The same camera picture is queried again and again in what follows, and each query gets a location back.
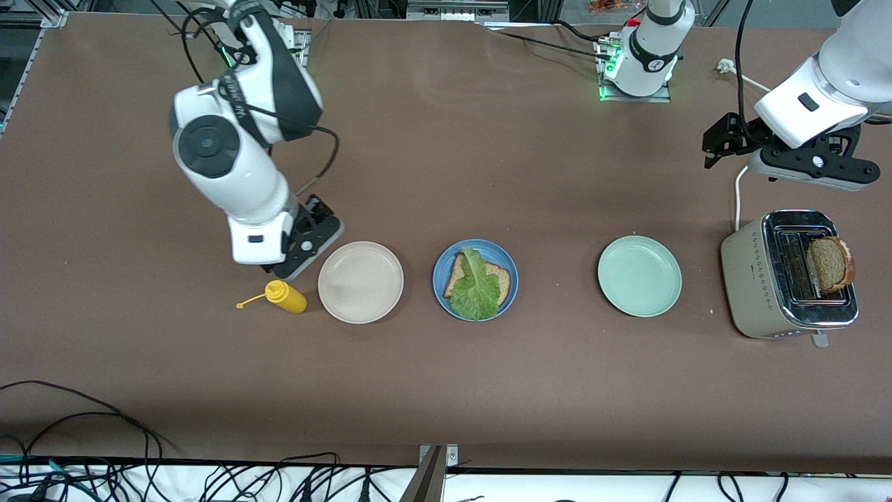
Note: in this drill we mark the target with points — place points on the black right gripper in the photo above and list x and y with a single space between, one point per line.
307 215

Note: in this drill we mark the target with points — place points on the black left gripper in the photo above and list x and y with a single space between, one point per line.
737 137

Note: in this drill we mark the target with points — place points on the green lettuce leaf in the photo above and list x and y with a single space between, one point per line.
477 289

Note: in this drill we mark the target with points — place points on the brown bread slice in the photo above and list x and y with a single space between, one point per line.
504 277
829 265

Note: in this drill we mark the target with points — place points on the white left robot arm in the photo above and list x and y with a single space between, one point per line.
850 70

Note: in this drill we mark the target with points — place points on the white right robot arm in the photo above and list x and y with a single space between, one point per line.
230 167

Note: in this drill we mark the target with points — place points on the beige plate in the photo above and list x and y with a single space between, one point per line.
361 282

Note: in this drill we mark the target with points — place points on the blue plate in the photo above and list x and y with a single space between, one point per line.
441 268

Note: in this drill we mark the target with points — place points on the pale green plate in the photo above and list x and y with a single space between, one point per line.
639 276

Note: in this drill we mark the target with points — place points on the yellow mustard squeeze bottle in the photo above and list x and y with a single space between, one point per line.
286 296

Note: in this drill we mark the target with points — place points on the beige and chrome toaster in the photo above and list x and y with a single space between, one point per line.
749 293

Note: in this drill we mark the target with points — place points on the orange package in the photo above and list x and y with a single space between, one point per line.
606 5

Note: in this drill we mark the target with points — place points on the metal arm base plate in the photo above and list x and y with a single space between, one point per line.
304 52
637 98

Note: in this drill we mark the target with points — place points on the grey metal background frame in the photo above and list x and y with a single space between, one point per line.
456 8

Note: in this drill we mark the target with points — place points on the metal mount bracket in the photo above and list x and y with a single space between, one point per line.
435 457

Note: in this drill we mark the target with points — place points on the aluminium table frame rail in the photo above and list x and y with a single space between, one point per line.
29 70

